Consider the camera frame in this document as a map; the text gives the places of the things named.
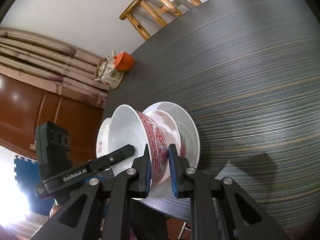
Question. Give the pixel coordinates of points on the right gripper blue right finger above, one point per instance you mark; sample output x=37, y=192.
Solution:
x=178, y=165

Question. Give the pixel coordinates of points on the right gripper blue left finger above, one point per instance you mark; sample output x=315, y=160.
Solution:
x=142, y=182

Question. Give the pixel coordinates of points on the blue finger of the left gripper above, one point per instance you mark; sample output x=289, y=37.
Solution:
x=115, y=157

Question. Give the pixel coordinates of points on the small pink flower plate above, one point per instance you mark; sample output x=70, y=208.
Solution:
x=102, y=138

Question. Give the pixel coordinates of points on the small red patterned bowl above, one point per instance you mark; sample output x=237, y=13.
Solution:
x=129, y=126

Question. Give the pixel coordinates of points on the medium white floral bowl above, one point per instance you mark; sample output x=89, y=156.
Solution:
x=172, y=133

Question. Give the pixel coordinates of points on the large white floral bowl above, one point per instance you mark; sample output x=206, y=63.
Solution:
x=187, y=125

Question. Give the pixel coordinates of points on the person's left hand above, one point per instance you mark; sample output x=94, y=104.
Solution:
x=54, y=209

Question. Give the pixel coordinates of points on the floral ceramic teapot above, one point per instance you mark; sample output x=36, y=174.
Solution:
x=106, y=72

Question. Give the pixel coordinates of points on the orange lidded cup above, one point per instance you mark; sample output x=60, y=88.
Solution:
x=123, y=61

